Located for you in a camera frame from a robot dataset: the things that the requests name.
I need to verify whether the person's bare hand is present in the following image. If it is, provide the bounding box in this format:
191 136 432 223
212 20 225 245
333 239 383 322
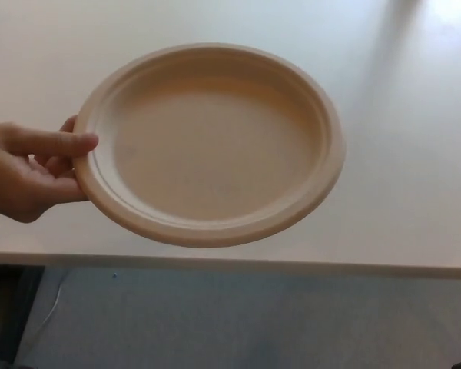
0 114 100 224

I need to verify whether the beige round paper plate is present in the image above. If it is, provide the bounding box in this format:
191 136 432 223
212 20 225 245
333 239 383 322
72 42 347 249

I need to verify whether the thin white floor cable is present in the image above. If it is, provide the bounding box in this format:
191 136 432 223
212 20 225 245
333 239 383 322
21 284 62 349

